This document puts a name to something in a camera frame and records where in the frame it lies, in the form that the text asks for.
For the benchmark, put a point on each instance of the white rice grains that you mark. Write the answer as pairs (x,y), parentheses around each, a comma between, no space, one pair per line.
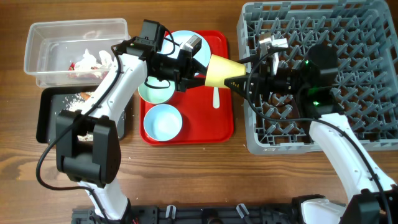
(72,103)

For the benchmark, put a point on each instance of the white tissue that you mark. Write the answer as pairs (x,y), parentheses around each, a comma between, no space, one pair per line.
(104,62)

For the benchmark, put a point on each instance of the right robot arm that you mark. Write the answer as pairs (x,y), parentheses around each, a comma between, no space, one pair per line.
(372,194)

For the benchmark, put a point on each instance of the grey dishwasher rack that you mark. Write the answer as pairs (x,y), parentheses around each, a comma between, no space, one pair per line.
(362,34)

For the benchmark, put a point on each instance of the orange carrot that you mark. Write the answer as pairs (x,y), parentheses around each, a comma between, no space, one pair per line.
(85,95)

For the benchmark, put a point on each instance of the clear plastic waste bin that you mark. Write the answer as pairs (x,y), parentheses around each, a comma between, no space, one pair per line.
(52,46)

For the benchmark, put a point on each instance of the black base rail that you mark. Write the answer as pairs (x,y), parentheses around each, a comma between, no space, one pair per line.
(270,213)

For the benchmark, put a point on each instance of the black waste tray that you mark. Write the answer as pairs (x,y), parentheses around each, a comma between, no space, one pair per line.
(51,104)

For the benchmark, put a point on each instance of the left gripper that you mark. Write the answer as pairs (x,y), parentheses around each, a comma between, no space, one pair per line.
(184,70)

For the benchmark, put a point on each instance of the light blue bowl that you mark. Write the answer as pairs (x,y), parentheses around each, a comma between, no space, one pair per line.
(162,122)

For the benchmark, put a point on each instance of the red snack wrapper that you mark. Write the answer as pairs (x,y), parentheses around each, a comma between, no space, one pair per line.
(93,72)

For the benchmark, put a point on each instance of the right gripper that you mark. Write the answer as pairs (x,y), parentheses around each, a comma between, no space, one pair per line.
(262,82)

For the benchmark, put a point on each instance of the light blue plate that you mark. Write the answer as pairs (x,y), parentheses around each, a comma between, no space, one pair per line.
(180,38)

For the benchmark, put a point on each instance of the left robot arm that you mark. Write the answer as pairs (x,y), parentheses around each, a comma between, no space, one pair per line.
(87,148)

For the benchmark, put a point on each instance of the red serving tray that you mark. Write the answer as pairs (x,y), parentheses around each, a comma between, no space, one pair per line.
(201,122)

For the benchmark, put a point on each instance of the white plastic spoon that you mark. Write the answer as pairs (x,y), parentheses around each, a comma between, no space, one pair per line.
(216,98)

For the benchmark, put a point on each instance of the yellow plastic cup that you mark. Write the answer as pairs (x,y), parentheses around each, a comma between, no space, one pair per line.
(219,69)

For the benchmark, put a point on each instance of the green bowl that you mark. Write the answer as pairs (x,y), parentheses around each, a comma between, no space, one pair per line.
(155,91)

